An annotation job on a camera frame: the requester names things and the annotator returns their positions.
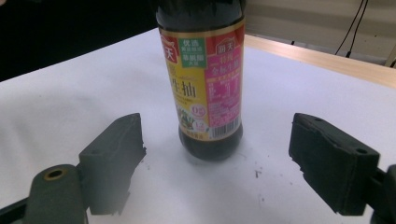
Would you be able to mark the dark soy sauce bottle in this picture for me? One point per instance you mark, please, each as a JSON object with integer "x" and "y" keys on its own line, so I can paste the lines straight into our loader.
{"x": 202, "y": 77}

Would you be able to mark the wooden table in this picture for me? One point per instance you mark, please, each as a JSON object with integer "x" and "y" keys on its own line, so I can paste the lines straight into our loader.
{"x": 327, "y": 62}

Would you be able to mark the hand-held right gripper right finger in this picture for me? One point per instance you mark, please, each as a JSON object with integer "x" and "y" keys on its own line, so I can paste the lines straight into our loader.
{"x": 333, "y": 161}

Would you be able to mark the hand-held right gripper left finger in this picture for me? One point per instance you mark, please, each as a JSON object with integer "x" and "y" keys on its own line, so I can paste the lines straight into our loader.
{"x": 112, "y": 161}

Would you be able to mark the black curtain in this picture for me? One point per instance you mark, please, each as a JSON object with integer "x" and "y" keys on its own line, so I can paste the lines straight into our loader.
{"x": 62, "y": 31}

